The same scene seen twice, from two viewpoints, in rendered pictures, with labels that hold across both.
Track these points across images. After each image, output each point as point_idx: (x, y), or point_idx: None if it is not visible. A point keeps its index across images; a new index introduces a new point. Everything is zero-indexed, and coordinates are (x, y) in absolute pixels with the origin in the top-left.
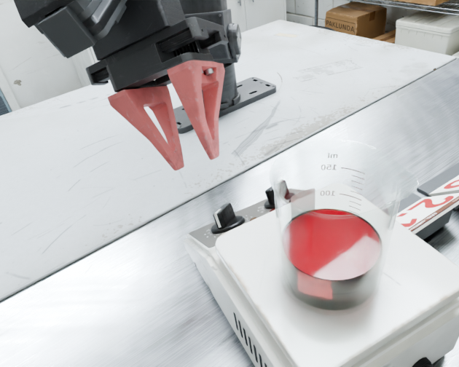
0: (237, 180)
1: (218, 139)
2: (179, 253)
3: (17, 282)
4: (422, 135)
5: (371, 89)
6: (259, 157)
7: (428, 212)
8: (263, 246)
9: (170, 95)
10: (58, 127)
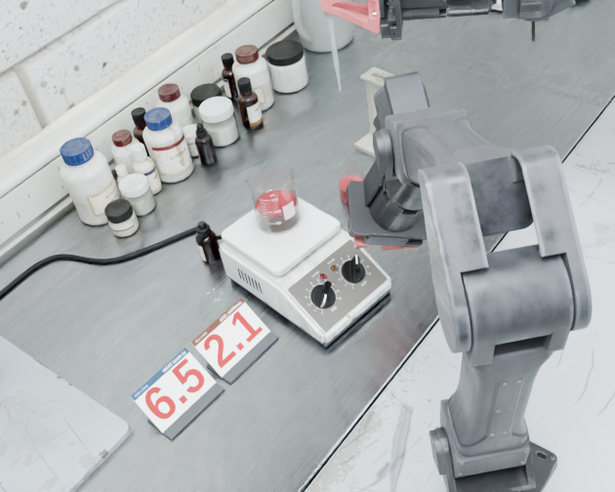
0: (389, 370)
1: (354, 246)
2: (399, 291)
3: (506, 246)
4: (203, 475)
5: None
6: (377, 406)
7: (224, 326)
8: (312, 225)
9: (401, 248)
10: None
